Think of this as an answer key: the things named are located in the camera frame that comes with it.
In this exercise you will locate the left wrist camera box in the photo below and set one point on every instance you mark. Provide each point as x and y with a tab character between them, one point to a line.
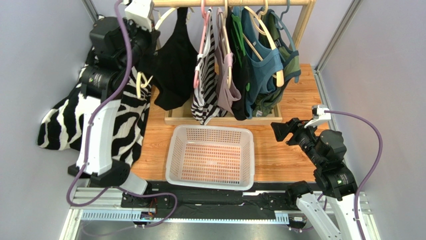
140	11

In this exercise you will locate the mauve tank top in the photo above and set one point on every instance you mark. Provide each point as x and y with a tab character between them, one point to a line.
225	97

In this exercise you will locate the wooden clothes rack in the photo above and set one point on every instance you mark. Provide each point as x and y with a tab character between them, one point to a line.
183	116

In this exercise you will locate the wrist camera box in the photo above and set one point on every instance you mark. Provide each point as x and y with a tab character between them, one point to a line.
140	11
320	116

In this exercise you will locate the zebra print blanket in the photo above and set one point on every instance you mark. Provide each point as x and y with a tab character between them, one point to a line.
62	126

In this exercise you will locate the pink hanger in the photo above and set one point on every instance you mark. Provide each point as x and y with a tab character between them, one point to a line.
205	16

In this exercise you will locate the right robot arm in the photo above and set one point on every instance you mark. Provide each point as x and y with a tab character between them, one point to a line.
337	183

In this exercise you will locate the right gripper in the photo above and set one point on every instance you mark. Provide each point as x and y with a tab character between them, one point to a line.
293	131

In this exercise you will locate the striped tank top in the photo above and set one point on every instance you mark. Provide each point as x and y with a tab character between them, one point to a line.
204	106

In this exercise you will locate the black tank top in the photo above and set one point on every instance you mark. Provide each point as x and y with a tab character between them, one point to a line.
174	66

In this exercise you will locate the blue tank top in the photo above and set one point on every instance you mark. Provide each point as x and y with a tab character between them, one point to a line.
262	62

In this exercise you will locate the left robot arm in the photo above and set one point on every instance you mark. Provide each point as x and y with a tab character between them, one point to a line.
118	45

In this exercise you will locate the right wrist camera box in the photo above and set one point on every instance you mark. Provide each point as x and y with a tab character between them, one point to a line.
320	116

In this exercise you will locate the cream hanger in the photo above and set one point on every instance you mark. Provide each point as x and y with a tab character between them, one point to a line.
145	67

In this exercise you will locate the white plastic basket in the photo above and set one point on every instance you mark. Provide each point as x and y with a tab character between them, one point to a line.
211	157

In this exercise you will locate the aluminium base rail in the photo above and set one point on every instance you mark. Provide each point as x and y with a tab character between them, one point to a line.
265	203

